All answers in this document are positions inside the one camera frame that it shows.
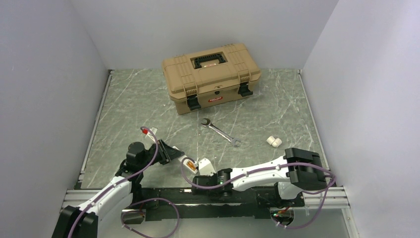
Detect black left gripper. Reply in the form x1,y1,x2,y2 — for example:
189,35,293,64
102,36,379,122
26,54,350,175
139,139,185,170

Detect white air conditioner remote control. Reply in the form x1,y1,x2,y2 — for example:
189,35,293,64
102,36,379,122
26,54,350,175
178,155,199,174

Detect orange battery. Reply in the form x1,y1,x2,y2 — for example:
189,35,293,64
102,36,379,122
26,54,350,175
187,162,196,171

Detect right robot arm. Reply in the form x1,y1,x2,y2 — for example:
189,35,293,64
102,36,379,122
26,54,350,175
190,148,327,206

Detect white pipe elbow fitting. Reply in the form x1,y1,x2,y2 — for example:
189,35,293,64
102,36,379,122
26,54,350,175
266,136,282,148

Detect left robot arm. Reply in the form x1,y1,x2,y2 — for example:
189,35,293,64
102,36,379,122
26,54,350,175
52,140,185,238

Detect silver combination wrench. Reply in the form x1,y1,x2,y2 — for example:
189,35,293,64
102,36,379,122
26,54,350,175
201,118,241,147

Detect tan plastic toolbox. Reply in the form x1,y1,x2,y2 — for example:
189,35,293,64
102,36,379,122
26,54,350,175
161,43,262,115

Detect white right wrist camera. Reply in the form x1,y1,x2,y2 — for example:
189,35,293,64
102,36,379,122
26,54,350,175
197,158,216,176

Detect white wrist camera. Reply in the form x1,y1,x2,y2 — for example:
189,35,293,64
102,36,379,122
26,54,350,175
142,127,158,143
197,158,216,176

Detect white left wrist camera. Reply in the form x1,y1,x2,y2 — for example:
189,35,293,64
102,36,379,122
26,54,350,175
142,127,158,143

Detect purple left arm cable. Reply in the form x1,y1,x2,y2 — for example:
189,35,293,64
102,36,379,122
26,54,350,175
67,126,180,238

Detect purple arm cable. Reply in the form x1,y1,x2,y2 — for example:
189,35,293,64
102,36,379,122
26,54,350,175
67,126,180,238
180,157,337,230

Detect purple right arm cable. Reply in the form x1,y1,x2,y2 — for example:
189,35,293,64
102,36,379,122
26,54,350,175
180,157,337,230

